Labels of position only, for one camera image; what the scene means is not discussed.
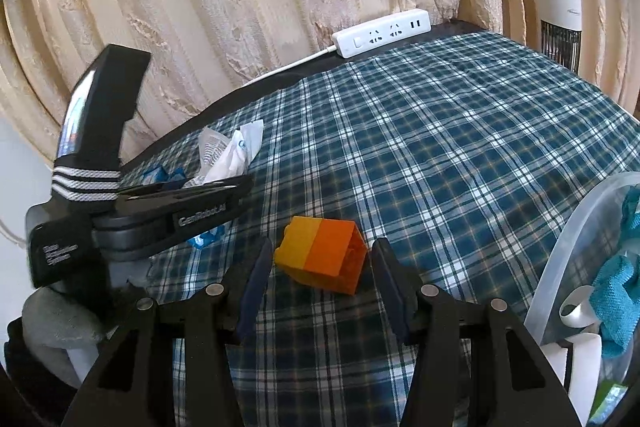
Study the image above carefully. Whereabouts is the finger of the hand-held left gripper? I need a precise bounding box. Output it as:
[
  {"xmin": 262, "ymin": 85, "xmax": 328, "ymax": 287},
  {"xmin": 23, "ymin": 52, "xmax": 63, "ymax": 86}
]
[
  {"xmin": 116, "ymin": 179, "xmax": 242, "ymax": 204},
  {"xmin": 162, "ymin": 174, "xmax": 254, "ymax": 245}
]

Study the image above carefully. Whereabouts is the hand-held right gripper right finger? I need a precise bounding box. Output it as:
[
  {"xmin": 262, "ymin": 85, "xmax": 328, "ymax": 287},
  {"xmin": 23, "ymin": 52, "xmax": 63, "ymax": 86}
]
[{"xmin": 370, "ymin": 237, "xmax": 583, "ymax": 427}]

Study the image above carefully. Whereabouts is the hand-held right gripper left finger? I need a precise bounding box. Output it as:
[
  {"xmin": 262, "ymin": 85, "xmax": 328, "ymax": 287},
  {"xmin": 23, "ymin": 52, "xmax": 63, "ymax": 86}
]
[{"xmin": 60, "ymin": 237, "xmax": 273, "ymax": 427}]

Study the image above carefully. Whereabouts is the orange yellow toy block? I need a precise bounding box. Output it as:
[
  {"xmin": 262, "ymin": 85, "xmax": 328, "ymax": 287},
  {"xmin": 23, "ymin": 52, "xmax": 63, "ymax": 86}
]
[{"xmin": 274, "ymin": 216, "xmax": 369, "ymax": 295}]

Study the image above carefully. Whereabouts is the clear plastic bin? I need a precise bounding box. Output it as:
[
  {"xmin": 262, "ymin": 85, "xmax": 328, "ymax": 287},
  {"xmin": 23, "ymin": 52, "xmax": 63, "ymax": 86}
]
[{"xmin": 525, "ymin": 172, "xmax": 640, "ymax": 427}]

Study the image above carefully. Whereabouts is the large white foam block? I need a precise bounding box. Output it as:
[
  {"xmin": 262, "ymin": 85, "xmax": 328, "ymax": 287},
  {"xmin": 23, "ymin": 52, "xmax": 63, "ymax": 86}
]
[{"xmin": 542, "ymin": 332, "xmax": 601, "ymax": 415}]

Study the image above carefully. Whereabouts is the person's left hand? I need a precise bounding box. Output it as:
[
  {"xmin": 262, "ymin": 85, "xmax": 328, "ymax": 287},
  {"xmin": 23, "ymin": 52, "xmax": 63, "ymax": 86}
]
[{"xmin": 22, "ymin": 291, "xmax": 107, "ymax": 380}]

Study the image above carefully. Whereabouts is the white blue printed wrapper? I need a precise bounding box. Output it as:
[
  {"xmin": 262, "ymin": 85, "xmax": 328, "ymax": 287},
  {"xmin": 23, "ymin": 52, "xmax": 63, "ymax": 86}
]
[{"xmin": 189, "ymin": 226, "xmax": 226, "ymax": 249}]

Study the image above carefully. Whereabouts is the blue picture snack packet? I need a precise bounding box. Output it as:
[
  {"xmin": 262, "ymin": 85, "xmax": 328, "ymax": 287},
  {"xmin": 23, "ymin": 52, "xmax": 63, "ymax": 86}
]
[{"xmin": 141, "ymin": 166, "xmax": 187, "ymax": 186}]

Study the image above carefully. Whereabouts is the white crumpled plastic packet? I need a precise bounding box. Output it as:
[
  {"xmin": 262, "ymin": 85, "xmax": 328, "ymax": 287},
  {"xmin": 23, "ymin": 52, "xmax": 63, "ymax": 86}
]
[{"xmin": 197, "ymin": 119, "xmax": 265, "ymax": 184}]

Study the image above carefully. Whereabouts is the blue plaid tablecloth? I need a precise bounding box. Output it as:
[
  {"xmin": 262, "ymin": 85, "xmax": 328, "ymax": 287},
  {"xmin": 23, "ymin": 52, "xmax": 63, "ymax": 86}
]
[{"xmin": 120, "ymin": 31, "xmax": 640, "ymax": 427}]

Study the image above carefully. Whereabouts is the white tape roll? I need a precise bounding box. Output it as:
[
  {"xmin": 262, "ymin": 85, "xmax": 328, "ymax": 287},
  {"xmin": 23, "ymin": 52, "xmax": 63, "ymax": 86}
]
[{"xmin": 559, "ymin": 285, "xmax": 597, "ymax": 328}]

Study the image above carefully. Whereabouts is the teal cloth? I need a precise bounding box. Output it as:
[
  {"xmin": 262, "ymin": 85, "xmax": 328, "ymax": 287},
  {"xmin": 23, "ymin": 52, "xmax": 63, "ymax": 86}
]
[{"xmin": 590, "ymin": 187, "xmax": 640, "ymax": 358}]

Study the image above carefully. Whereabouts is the green box with blue dots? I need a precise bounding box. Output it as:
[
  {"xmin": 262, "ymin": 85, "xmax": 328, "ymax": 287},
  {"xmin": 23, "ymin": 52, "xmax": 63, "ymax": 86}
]
[{"xmin": 589, "ymin": 382, "xmax": 628, "ymax": 425}]

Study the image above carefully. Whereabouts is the white power strip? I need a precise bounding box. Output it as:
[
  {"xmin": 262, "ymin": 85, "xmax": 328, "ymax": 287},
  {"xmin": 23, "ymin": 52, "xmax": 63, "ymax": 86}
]
[{"xmin": 331, "ymin": 8, "xmax": 432, "ymax": 59}]

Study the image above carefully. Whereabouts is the white electric heater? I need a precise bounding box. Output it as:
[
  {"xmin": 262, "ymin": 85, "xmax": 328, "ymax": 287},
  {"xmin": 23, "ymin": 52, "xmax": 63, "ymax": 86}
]
[{"xmin": 531, "ymin": 0, "xmax": 585, "ymax": 75}]

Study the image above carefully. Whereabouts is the white power cable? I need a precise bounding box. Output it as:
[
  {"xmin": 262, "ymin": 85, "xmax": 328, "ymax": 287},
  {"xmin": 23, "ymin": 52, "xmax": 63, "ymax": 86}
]
[{"xmin": 240, "ymin": 47, "xmax": 338, "ymax": 88}]

